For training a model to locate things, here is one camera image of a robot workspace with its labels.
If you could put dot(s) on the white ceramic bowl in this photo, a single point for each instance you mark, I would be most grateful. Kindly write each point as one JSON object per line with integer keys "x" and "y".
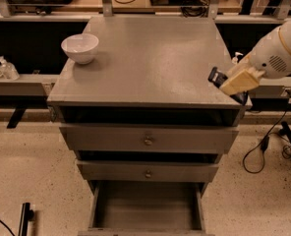
{"x": 81, "y": 48}

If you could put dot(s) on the grey top drawer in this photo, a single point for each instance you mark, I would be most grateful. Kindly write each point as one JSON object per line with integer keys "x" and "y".
{"x": 187, "y": 139}

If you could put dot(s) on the clear sanitizer bottle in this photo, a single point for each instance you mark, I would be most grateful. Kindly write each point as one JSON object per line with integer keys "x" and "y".
{"x": 237, "y": 57}
{"x": 8, "y": 69}

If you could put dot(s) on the grey middle drawer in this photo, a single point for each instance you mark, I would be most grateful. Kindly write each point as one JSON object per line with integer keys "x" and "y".
{"x": 147, "y": 171}

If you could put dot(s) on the grey wooden drawer cabinet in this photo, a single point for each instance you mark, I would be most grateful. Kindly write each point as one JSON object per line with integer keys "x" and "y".
{"x": 148, "y": 71}

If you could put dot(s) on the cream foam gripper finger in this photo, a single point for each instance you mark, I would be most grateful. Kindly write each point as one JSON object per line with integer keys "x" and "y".
{"x": 241, "y": 81}
{"x": 243, "y": 63}

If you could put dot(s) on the black bracket left floor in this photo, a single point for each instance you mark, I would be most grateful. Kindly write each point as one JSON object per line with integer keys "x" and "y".
{"x": 16, "y": 117}

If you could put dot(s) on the dark blue rxbar wrapper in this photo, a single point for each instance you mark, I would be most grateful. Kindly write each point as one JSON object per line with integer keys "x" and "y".
{"x": 218, "y": 79}

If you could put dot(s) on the grey open bottom drawer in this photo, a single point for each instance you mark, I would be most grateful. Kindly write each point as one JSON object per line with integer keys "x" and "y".
{"x": 126, "y": 208}

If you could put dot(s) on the black coiled cables shelf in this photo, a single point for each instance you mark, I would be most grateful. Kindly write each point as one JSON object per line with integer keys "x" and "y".
{"x": 194, "y": 8}

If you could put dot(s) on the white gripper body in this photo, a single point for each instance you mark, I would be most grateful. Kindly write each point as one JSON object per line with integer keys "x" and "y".
{"x": 270, "y": 58}

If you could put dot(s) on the black post bottom left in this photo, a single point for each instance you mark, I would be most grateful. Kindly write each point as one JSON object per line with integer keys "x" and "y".
{"x": 27, "y": 215}

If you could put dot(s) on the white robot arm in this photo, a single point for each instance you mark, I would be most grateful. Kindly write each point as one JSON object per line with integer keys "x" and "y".
{"x": 270, "y": 58}

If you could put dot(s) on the clear sanitizer bottle right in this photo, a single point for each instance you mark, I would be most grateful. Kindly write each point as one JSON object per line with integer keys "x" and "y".
{"x": 237, "y": 57}

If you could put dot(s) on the clear sanitizer bottle left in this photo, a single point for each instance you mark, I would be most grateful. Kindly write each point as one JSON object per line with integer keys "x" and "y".
{"x": 8, "y": 69}

